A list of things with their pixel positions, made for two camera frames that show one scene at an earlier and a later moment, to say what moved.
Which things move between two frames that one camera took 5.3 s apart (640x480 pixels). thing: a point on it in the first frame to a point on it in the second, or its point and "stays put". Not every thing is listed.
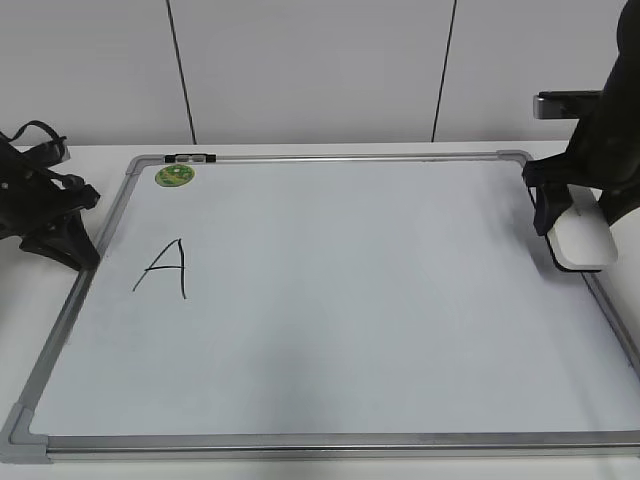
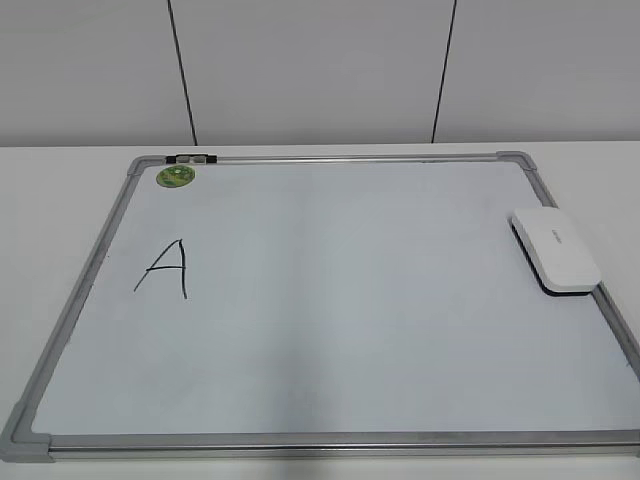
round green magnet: [174, 175] stays put
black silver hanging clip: [190, 158] stays put
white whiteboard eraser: [581, 237] to [558, 257]
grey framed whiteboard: [327, 307] stays put
